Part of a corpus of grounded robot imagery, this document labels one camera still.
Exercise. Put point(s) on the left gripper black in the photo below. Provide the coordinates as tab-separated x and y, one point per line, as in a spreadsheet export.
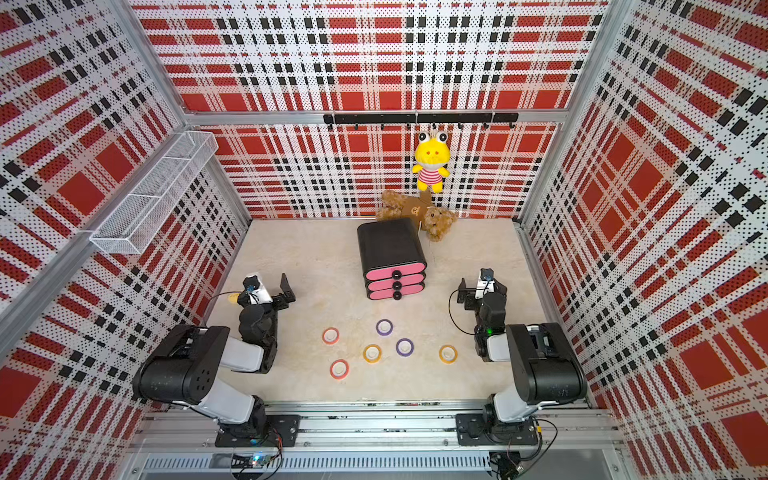
278	300

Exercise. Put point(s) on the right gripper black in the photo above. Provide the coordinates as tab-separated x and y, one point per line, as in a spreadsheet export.
474	295

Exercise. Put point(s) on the pink drawer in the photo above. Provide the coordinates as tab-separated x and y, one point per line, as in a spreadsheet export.
396	294
392	271
391	283

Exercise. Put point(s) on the yellow tape roll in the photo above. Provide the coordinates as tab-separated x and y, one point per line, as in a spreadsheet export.
448	354
372	353

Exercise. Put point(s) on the black drawer cabinet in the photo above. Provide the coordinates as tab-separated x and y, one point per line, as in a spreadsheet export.
388	243

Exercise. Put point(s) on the purple tape roll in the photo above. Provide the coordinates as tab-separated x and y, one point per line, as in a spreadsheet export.
404	347
384	327

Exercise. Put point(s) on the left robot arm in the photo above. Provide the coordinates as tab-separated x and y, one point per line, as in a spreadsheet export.
183	369

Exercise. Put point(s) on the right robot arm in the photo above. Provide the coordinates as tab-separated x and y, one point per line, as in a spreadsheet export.
545	370

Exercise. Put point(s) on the red tape roll upper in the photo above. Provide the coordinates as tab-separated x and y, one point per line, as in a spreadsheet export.
330	336

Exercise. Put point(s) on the red tape roll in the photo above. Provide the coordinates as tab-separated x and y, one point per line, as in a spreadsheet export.
330	336
339	369

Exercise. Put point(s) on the red tape roll lower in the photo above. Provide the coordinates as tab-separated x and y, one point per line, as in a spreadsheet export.
339	369

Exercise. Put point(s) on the brown teddy bear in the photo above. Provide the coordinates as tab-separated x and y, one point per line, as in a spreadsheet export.
435	221

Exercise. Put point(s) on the yellow frog plush toy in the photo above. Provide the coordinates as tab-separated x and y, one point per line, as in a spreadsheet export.
432	155

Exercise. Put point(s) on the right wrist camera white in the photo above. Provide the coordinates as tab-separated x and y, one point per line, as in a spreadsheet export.
485	283

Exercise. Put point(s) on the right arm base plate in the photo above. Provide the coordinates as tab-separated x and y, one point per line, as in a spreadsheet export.
476	430

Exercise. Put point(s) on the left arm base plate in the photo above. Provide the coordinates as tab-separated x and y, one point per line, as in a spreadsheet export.
268	431

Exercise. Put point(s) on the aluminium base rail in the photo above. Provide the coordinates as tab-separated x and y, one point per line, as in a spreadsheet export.
382	440

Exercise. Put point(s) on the white wire mesh basket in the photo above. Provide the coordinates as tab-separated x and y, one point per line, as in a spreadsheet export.
135	222

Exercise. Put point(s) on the black hook rail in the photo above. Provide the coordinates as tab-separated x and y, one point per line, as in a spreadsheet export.
420	118

